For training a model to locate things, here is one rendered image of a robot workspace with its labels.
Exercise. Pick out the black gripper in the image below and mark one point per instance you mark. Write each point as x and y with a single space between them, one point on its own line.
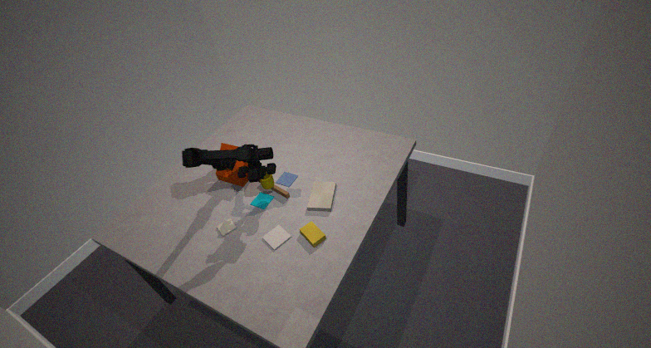
270 169

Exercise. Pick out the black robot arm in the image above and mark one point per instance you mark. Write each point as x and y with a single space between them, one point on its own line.
223 159

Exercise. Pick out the yellow rectangular block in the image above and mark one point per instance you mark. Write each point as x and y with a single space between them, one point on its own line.
312 234

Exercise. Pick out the yellow cup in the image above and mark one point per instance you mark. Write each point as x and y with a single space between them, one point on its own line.
267 182

